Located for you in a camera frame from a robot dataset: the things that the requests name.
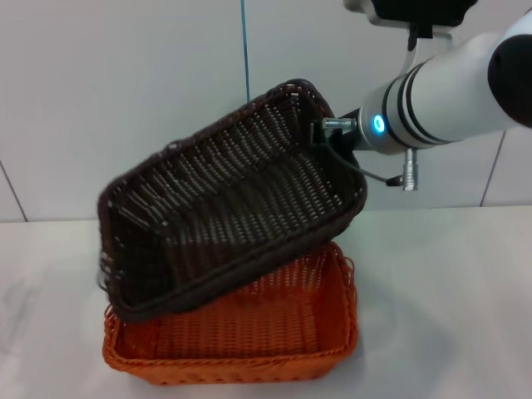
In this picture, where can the dark brown woven plastic basket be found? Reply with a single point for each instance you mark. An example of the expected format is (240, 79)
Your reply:
(216, 216)

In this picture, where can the orange woven plastic basket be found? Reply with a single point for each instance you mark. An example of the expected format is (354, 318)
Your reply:
(249, 332)

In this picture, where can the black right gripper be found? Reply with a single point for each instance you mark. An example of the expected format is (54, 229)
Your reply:
(348, 137)

